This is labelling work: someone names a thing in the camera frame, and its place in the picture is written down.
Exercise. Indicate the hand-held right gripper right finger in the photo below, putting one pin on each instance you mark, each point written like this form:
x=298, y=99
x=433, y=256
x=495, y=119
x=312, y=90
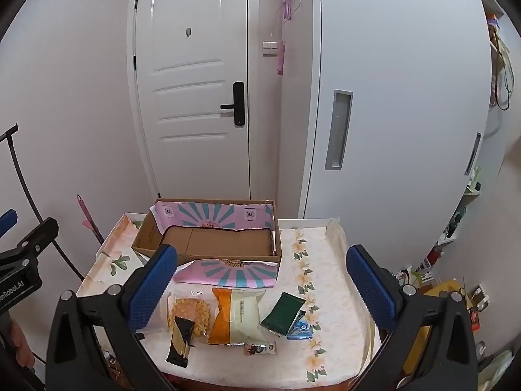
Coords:
x=372, y=289

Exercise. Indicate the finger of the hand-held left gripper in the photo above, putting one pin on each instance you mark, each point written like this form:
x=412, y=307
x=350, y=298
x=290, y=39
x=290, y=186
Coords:
x=8, y=222
x=42, y=234

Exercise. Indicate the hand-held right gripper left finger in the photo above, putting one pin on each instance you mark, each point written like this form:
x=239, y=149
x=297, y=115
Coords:
x=152, y=289

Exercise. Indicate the clear packet of yellow cookies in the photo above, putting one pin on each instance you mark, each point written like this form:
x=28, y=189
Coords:
x=195, y=309

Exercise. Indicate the black and gold snack packet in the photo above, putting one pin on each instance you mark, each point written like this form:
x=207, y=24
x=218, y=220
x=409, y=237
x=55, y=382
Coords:
x=181, y=346

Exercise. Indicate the cardboard box with pink print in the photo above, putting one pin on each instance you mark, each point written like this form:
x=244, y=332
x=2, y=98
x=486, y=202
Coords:
x=211, y=244

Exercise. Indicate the dark green snack packet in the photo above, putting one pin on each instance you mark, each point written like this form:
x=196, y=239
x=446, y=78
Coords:
x=283, y=309

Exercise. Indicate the orange and white snack bag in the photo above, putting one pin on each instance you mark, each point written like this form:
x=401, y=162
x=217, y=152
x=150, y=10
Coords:
x=240, y=317

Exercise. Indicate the person's left hand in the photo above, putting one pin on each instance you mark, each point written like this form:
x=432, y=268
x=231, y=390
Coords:
x=18, y=344

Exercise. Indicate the floral tablecloth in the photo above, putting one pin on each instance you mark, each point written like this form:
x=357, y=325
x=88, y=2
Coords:
x=338, y=293

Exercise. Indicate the yellow container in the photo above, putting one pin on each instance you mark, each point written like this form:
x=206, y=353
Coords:
x=439, y=289

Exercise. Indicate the black metal rack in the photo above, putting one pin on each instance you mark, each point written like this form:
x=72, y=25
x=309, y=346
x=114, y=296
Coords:
x=12, y=142

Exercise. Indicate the small blue and white packet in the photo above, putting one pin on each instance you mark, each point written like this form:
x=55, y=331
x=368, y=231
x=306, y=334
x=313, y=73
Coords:
x=299, y=330

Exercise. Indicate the brown printed bag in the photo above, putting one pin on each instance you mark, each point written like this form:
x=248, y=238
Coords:
x=116, y=368

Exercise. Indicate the white shelf unit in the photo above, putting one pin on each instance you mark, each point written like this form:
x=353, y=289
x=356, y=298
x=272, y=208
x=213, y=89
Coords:
x=456, y=228

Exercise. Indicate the small brown snack bar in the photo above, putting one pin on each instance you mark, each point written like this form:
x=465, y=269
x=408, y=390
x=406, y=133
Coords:
x=260, y=349

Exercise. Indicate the white sliding door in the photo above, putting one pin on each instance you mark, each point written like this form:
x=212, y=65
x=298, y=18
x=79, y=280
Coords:
x=407, y=89

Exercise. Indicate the white panel door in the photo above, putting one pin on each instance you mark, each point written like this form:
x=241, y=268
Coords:
x=191, y=89

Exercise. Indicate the pink hanging strip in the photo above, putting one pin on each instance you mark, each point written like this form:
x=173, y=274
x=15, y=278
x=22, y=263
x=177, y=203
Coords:
x=281, y=59

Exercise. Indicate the hanging bags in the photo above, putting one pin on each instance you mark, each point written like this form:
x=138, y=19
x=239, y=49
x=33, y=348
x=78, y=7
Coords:
x=498, y=57

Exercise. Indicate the pink ribbon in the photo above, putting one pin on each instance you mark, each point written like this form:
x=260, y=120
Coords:
x=287, y=4

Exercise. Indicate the white light switch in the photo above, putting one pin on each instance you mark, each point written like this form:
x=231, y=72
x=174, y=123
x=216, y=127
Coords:
x=269, y=48

